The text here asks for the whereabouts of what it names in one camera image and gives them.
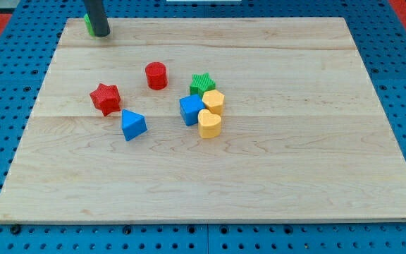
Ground yellow heart block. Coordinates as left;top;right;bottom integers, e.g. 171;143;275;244
197;109;221;139

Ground blue cube block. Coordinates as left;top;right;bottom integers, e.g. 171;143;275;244
179;94;205;126

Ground light wooden board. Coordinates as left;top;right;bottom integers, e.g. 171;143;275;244
0;18;406;225

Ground yellow hexagon block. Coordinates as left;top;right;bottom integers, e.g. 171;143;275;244
202;90;225;116

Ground green star block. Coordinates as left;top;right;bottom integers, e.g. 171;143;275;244
190;73;216;98

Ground blue triangle block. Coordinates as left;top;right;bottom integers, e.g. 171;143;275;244
121;109;147;141

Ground red cylinder block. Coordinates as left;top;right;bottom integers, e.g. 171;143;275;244
145;62;168;90

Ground red star block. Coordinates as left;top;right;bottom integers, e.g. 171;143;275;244
90;83;121;116

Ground green block behind rod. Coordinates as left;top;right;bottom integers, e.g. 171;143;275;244
83;13;95;37

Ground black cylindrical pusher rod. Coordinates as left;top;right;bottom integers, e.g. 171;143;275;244
83;0;111;37

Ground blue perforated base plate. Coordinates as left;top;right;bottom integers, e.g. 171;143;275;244
0;1;406;253

